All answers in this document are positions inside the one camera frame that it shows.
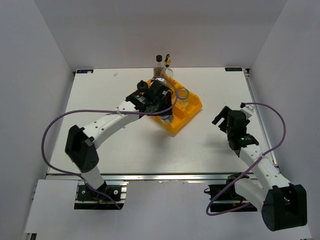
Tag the grey-lid small spice jar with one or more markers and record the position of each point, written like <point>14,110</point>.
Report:
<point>166,119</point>

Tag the left xdof label sticker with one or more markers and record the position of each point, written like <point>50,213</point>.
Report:
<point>84,71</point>

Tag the yellow four-compartment bin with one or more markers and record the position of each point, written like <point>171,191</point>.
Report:
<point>181,116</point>

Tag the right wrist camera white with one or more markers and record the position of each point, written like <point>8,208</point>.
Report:
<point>247,109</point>

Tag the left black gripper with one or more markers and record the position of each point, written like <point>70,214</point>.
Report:
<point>168,99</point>

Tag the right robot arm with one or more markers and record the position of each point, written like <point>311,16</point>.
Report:
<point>282,204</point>

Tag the xdof label sticker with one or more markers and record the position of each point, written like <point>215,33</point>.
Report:
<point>84,71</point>
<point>233,69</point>

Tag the dark sauce bottle black cap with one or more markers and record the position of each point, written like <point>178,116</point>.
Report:
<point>157,69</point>

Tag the clear oil bottle gold spout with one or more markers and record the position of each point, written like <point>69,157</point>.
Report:
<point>167,70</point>

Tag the black-cap spice jar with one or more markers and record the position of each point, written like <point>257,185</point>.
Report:
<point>142,86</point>

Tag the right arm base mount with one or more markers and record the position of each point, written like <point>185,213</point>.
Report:
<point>228,200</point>

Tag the clear glass jar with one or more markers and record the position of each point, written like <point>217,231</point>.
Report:
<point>183,97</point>

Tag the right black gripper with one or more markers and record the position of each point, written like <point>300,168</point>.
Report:
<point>224,113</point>

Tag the right xdof label sticker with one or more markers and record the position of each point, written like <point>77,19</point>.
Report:
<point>233,69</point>

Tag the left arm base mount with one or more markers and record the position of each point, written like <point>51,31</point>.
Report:
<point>113,198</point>

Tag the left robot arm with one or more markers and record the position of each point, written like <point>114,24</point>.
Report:
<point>150,99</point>

